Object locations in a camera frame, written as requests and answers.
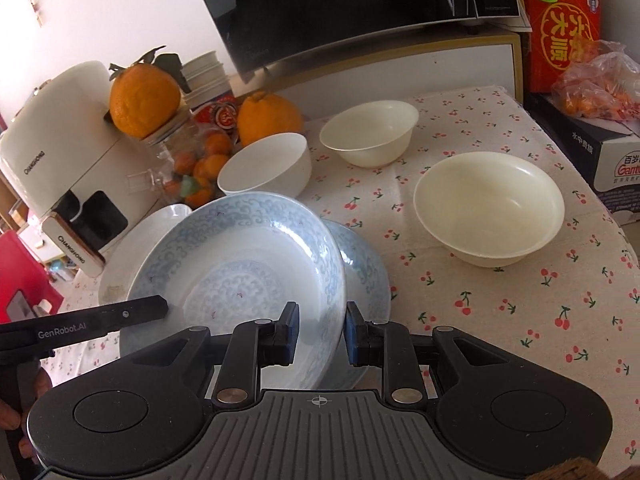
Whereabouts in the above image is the blue patterned plate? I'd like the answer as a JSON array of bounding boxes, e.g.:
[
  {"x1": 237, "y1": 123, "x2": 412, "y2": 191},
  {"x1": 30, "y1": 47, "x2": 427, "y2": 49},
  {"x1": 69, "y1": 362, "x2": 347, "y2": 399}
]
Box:
[
  {"x1": 119, "y1": 192, "x2": 346, "y2": 389},
  {"x1": 319, "y1": 220, "x2": 392, "y2": 390}
]

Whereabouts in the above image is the large cream bowl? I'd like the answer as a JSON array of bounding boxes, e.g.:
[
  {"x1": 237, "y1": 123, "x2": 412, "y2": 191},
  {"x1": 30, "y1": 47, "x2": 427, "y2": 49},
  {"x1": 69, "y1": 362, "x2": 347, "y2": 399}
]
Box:
[{"x1": 413, "y1": 152, "x2": 565, "y2": 268}]

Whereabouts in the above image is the person's left hand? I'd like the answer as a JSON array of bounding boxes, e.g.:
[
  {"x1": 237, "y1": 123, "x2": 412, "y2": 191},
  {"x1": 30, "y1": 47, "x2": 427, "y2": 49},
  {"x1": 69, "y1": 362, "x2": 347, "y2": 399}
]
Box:
[{"x1": 0, "y1": 367, "x2": 52, "y2": 463}]

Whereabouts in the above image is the smartphone on stand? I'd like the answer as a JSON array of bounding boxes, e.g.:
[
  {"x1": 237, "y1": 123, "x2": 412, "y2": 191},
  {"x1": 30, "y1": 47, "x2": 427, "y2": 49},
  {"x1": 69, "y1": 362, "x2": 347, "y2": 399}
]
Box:
[{"x1": 6, "y1": 290, "x2": 36, "y2": 322}]

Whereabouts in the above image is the red plastic chair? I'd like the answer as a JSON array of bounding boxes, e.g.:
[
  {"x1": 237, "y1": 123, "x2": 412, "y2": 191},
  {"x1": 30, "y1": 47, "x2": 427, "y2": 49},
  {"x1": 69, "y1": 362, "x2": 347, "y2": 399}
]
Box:
[{"x1": 0, "y1": 231, "x2": 63, "y2": 324}]

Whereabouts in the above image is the white air fryer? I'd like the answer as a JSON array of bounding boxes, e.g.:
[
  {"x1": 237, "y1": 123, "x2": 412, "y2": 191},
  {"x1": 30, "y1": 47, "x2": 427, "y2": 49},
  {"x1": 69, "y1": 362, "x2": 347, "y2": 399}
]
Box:
[{"x1": 1, "y1": 61, "x2": 163, "y2": 278}]

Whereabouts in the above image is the white ceramic bowl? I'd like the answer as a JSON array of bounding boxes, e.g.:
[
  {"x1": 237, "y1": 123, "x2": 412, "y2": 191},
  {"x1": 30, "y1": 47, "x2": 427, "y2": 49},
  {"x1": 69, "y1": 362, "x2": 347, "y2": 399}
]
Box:
[{"x1": 217, "y1": 132, "x2": 312, "y2": 198}]

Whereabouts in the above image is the cherry print tablecloth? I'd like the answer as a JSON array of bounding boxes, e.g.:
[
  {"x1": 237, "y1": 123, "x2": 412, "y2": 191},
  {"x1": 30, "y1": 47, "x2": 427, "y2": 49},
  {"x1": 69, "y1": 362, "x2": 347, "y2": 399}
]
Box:
[{"x1": 39, "y1": 84, "x2": 640, "y2": 476}]

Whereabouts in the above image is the glass jar with fruit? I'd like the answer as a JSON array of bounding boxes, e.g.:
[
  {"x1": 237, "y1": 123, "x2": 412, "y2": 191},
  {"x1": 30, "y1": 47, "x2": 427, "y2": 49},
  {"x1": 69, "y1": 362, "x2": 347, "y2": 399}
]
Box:
[{"x1": 126, "y1": 104, "x2": 233, "y2": 209}]

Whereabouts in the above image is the small cream bowl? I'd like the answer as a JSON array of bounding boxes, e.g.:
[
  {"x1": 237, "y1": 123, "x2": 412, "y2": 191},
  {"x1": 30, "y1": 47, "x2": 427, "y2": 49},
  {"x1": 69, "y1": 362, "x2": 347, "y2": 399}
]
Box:
[{"x1": 319, "y1": 100, "x2": 419, "y2": 168}]

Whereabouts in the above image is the large orange on table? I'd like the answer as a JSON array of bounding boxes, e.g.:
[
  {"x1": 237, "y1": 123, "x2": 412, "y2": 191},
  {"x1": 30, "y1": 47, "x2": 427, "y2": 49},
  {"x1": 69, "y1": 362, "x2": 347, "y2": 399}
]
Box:
[{"x1": 236, "y1": 91, "x2": 304, "y2": 148}]

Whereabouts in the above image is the stack of white cups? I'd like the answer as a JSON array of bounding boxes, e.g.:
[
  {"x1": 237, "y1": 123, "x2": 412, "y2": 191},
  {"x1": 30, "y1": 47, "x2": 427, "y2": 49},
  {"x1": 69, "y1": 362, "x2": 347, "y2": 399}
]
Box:
[{"x1": 181, "y1": 51, "x2": 231, "y2": 110}]

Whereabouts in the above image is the large orange on jar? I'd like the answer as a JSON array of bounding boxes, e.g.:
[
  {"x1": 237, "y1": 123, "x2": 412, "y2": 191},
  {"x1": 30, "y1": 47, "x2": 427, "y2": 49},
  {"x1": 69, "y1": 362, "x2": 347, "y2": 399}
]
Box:
[{"x1": 105, "y1": 46, "x2": 189, "y2": 140}]

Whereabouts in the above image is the dark cardboard box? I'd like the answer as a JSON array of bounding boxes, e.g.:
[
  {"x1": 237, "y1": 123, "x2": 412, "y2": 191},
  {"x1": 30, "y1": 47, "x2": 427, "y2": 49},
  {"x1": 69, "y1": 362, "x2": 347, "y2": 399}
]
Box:
[{"x1": 524, "y1": 93, "x2": 640, "y2": 226}]

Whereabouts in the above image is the wooden white cabinet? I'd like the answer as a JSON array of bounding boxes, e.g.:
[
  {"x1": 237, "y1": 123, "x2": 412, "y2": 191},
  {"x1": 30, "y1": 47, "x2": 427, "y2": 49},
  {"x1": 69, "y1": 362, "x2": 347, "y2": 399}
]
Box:
[{"x1": 231, "y1": 24, "x2": 523, "y2": 119}]

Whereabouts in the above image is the black microwave oven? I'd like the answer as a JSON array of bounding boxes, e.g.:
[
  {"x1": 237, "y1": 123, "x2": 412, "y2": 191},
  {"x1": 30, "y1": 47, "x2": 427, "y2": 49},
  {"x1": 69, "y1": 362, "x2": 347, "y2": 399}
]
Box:
[{"x1": 184, "y1": 0, "x2": 524, "y2": 84}]

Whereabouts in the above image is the plastic bag of fruit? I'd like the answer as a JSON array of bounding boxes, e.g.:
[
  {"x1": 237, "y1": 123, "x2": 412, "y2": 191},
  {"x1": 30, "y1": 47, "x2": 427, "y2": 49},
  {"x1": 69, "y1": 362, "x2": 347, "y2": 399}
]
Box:
[{"x1": 551, "y1": 37, "x2": 639, "y2": 122}]

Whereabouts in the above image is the red gift box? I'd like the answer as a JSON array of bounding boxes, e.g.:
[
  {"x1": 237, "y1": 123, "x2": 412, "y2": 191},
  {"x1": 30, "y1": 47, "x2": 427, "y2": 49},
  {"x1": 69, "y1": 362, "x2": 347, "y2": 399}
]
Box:
[{"x1": 523, "y1": 0, "x2": 601, "y2": 93}]

